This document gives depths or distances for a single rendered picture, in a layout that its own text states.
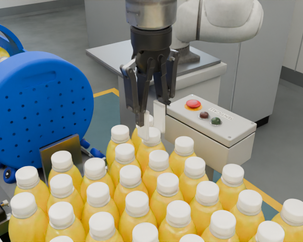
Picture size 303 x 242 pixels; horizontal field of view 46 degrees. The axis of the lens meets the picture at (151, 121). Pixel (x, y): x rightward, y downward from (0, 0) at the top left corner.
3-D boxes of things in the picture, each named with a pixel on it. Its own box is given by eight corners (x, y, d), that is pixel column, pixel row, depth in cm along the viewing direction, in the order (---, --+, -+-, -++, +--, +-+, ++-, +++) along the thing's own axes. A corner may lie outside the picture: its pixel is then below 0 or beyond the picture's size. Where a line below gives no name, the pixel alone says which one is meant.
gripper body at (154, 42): (155, 15, 68) (155, 60, 73) (119, 23, 63) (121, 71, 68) (183, 23, 63) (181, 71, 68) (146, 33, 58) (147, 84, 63)
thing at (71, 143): (79, 170, 93) (73, 130, 86) (84, 175, 91) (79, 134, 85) (44, 187, 87) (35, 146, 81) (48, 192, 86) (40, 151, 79)
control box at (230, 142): (189, 125, 98) (192, 92, 93) (250, 158, 85) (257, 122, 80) (163, 139, 92) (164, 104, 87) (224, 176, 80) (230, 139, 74)
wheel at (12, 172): (14, 162, 88) (6, 161, 87) (22, 171, 85) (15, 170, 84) (6, 178, 88) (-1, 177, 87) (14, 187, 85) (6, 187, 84)
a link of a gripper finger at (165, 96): (145, 52, 68) (151, 49, 68) (154, 99, 75) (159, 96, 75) (159, 58, 65) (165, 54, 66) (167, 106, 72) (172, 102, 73)
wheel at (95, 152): (90, 143, 93) (86, 150, 92) (100, 151, 90) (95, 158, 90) (100, 150, 96) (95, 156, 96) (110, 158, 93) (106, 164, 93)
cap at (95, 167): (105, 176, 67) (105, 169, 66) (84, 178, 66) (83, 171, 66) (105, 163, 70) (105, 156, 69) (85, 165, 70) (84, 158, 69)
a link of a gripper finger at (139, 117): (144, 103, 69) (132, 108, 67) (144, 125, 72) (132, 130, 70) (139, 101, 70) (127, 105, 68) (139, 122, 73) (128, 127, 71)
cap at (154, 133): (139, 137, 77) (138, 130, 76) (154, 131, 78) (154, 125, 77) (148, 146, 74) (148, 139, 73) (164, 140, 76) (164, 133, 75)
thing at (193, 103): (192, 101, 89) (193, 97, 88) (203, 106, 87) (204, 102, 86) (183, 106, 87) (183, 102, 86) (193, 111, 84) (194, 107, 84)
